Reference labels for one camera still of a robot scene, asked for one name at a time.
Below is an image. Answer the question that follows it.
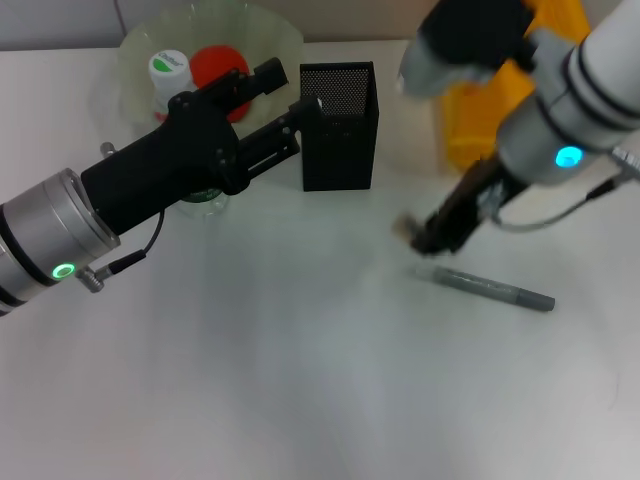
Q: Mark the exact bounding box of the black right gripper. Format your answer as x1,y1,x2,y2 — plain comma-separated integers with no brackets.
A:
408,159,526,258

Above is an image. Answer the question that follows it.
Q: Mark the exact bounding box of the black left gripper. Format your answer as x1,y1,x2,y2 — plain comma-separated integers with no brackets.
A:
79,57,321,236

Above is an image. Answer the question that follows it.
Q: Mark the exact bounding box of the beige eraser with barcode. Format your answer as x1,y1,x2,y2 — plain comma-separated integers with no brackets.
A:
392,213,419,241

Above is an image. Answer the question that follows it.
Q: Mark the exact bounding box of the grey marker pen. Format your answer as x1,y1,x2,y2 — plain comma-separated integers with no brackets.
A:
412,264,556,314

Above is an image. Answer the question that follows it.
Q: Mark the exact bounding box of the red-orange round fruit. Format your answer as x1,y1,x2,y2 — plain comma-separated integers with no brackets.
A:
189,44,251,124

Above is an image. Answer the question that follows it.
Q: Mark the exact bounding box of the clear green-label water bottle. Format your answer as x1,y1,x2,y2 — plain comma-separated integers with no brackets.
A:
147,48,229,216

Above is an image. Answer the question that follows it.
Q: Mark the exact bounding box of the green glass fruit bowl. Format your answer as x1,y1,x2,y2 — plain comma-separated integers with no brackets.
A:
89,0,305,219

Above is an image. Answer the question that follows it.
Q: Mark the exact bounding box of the black mesh pen holder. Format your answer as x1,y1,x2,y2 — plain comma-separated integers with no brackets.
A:
298,60,381,193

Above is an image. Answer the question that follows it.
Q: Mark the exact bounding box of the yellow plastic bin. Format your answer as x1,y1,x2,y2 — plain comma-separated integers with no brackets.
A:
434,0,591,171

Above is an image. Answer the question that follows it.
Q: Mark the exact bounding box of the grey right wrist cable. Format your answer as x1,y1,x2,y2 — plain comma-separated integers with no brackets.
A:
492,147,640,232

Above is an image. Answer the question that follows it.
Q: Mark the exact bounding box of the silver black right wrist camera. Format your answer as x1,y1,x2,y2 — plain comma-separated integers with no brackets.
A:
399,0,539,99

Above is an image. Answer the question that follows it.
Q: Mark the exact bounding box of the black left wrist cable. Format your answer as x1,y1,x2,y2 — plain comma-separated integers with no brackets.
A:
77,209,166,291

